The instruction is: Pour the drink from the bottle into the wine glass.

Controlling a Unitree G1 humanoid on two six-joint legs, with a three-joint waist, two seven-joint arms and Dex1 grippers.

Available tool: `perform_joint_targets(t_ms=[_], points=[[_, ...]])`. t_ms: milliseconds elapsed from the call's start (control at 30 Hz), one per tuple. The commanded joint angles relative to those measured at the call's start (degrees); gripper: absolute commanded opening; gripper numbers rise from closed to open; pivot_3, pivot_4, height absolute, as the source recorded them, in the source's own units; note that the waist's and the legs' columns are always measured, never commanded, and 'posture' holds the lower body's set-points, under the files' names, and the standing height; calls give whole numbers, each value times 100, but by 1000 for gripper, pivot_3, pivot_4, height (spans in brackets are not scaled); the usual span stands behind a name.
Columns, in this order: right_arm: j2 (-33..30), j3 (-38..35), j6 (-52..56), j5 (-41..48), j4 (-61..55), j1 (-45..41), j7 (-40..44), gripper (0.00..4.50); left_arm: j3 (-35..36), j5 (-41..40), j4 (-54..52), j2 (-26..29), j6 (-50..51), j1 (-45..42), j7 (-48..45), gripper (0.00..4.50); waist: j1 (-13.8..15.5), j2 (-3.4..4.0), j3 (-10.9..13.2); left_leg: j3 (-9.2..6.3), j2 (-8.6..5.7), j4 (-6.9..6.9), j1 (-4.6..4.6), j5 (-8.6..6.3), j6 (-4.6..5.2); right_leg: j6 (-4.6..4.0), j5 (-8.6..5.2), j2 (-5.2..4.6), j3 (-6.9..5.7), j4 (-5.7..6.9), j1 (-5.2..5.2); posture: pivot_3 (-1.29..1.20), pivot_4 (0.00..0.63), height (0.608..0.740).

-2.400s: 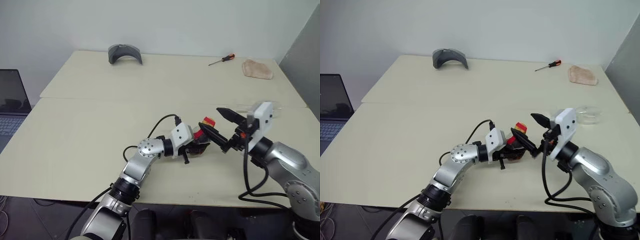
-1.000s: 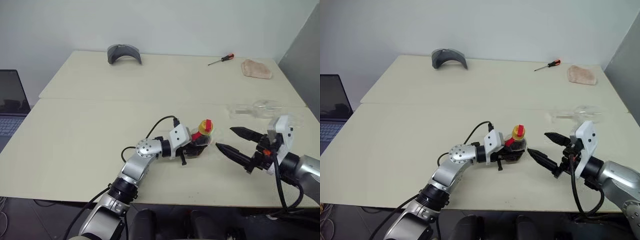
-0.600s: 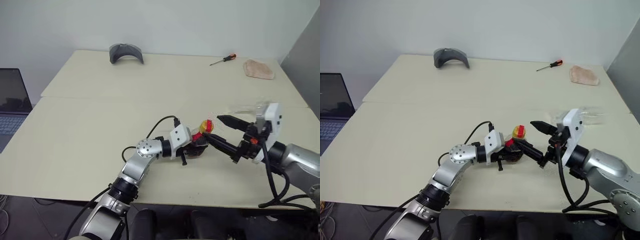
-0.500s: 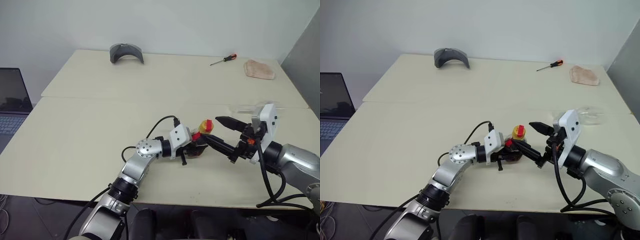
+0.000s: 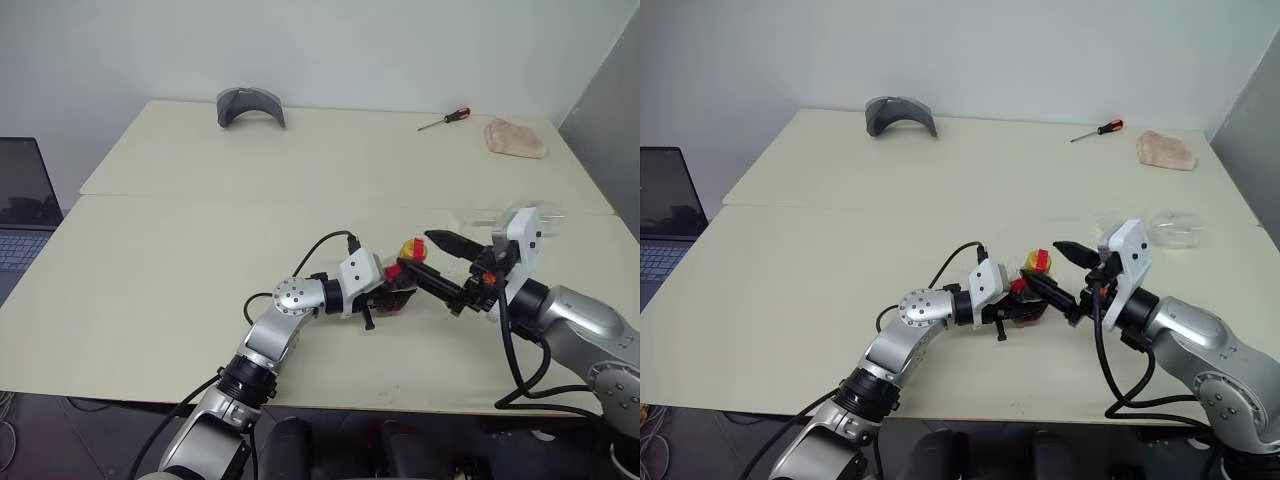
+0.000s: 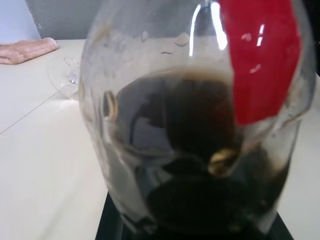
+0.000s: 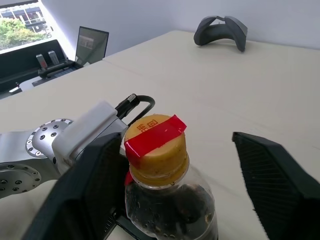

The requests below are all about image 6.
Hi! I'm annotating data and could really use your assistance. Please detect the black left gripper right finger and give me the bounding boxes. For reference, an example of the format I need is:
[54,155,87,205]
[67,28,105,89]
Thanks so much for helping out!
[268,209,294,240]

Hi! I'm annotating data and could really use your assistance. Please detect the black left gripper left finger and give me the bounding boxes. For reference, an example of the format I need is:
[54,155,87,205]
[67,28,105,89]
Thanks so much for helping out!
[96,190,126,240]

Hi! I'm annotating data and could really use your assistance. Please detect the clear plastic bottle red label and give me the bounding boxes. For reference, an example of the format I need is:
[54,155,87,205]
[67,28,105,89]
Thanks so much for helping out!
[79,0,316,240]

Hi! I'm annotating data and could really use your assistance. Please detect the clear wine glass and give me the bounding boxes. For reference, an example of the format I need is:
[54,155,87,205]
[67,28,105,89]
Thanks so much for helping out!
[47,56,83,101]

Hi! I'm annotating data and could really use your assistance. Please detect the pink folded towel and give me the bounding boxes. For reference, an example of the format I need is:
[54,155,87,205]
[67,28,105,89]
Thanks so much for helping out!
[0,37,59,65]

